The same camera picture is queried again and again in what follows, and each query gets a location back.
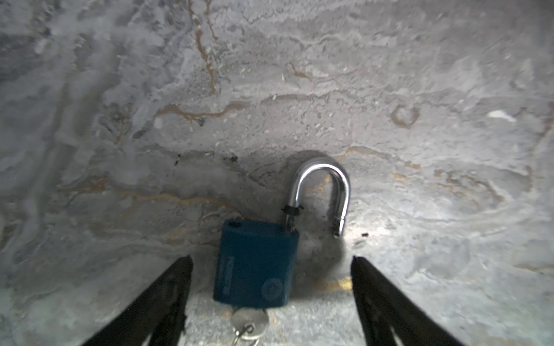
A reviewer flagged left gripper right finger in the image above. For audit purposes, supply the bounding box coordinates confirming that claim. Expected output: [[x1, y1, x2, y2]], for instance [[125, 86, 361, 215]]
[[351, 257, 462, 346]]

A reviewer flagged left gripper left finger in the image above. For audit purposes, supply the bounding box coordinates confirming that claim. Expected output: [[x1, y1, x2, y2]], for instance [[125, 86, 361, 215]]
[[85, 256, 193, 345]]

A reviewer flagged silver key with ring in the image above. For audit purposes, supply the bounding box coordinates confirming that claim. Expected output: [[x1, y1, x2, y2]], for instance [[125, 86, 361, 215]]
[[230, 308, 270, 346]]

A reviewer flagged blue padlock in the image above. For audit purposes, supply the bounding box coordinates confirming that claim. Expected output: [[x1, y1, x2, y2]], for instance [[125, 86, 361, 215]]
[[213, 157, 351, 309]]

